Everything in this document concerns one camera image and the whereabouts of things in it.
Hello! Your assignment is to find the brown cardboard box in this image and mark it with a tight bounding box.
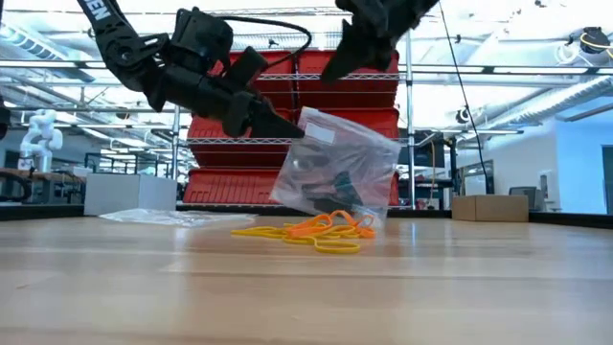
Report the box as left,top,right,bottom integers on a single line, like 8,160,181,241
451,194,531,223

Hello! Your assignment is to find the black hanging cable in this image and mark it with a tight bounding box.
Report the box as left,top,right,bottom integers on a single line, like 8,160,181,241
439,2,494,196

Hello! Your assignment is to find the framed whiteboard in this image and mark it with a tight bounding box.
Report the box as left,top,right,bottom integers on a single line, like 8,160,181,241
461,159,496,197

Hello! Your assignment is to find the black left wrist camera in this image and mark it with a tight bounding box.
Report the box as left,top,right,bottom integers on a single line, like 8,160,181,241
222,45,270,90

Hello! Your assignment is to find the black post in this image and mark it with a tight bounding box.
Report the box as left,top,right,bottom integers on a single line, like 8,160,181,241
447,135,460,211

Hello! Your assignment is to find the grey chair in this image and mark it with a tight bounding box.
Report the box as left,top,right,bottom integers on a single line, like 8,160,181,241
507,185,547,214

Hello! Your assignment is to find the cluttered dark workbench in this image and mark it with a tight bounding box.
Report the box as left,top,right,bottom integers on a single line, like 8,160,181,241
0,166,87,206

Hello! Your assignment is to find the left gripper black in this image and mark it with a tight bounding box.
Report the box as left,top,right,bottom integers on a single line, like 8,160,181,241
191,76,306,140

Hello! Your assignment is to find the white wall dispenser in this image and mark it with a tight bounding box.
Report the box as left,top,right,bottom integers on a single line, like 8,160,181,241
539,169,559,203

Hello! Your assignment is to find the round ceiling device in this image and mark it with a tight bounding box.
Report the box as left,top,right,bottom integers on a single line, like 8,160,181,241
453,105,474,127

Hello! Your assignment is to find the black camera cable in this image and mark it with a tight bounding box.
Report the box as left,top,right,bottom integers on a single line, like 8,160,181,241
215,15,313,68

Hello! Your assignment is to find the black rubber band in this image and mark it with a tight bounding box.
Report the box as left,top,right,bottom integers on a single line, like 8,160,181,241
329,170,366,208
306,194,358,216

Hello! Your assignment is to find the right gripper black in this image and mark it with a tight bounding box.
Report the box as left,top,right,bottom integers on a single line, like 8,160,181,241
319,0,441,83

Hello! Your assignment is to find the yellow rubber band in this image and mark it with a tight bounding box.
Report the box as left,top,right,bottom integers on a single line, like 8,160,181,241
313,238,362,255
231,225,289,240
281,222,336,246
315,224,366,241

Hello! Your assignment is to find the dark monitor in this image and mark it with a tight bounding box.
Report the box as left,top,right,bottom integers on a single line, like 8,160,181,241
396,129,446,169

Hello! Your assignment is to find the white cardboard box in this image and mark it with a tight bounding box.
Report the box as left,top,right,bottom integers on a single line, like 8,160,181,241
83,172,178,218

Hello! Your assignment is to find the teal door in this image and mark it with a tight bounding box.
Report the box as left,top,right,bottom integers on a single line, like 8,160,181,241
601,144,613,216

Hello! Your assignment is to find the black ceiling cable reel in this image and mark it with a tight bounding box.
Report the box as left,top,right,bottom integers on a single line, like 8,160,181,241
568,25,613,62

